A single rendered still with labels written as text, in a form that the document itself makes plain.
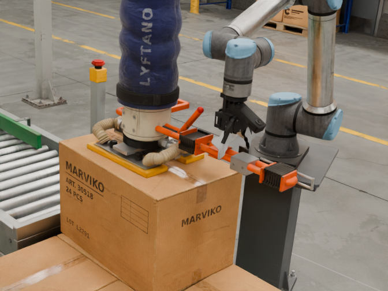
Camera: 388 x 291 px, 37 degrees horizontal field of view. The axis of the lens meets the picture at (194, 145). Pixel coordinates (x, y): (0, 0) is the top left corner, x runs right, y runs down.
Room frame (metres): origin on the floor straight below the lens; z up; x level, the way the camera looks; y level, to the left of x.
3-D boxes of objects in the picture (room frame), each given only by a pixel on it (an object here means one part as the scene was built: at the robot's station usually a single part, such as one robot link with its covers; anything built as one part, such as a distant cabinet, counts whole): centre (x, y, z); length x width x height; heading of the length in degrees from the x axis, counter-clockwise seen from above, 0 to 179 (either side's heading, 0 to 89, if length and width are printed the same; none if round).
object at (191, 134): (1.84, -0.01, 1.07); 0.10 x 0.08 x 0.06; 138
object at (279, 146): (2.58, -0.40, 0.82); 0.19 x 0.19 x 0.10
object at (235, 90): (1.75, -0.12, 1.29); 0.10 x 0.09 x 0.05; 138
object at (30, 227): (2.23, 0.44, 0.58); 0.70 x 0.03 x 0.06; 138
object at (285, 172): (1.60, -0.26, 1.07); 0.08 x 0.07 x 0.05; 48
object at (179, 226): (1.99, 0.17, 0.74); 0.60 x 0.40 x 0.40; 44
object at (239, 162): (1.70, -0.16, 1.07); 0.07 x 0.07 x 0.04; 48
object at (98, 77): (2.98, 0.53, 0.50); 0.07 x 0.07 x 1.00; 48
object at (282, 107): (2.58, -0.41, 0.96); 0.17 x 0.15 x 0.18; 60
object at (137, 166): (1.94, 0.24, 0.97); 0.34 x 0.10 x 0.05; 48
